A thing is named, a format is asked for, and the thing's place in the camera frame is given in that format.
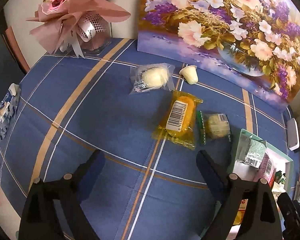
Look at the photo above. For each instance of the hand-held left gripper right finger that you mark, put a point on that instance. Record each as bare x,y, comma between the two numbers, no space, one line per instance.
203,160

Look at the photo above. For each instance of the blue and white packet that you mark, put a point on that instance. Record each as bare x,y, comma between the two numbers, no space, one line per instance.
7,107

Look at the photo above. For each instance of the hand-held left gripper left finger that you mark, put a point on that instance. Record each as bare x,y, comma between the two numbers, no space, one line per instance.
97,160

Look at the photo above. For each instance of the pink flower bouquet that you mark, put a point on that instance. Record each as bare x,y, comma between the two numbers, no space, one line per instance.
72,17

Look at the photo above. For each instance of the teal cardboard box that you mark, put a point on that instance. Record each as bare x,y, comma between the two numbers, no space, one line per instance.
283,162

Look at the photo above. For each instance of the small white jelly cup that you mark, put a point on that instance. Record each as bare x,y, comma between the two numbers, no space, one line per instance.
190,75

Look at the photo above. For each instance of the yellow snack packet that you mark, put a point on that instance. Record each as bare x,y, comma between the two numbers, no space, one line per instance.
187,110

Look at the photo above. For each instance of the cream wafer roll packet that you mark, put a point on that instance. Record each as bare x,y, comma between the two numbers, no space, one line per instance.
238,217

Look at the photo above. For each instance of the clear packet with white pastry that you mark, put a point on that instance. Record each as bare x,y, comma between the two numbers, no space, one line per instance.
152,76

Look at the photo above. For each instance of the green and white snack packet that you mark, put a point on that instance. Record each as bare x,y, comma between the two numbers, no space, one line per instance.
253,152

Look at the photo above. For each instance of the pink snack packet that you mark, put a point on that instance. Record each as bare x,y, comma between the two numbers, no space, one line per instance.
266,167

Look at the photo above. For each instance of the brown wooden frame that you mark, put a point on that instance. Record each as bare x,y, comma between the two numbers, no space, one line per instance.
15,47

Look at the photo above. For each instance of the white electronic device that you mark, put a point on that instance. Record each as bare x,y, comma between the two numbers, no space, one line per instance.
293,135

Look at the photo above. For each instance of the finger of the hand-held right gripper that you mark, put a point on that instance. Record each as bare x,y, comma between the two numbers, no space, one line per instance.
288,210

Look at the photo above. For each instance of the blue plaid tablecloth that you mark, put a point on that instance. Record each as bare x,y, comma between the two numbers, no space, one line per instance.
90,120

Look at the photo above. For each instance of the clear green pastry packet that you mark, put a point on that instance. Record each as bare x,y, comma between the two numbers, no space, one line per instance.
216,126

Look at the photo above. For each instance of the flower painting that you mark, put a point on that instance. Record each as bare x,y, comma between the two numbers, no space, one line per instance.
215,17

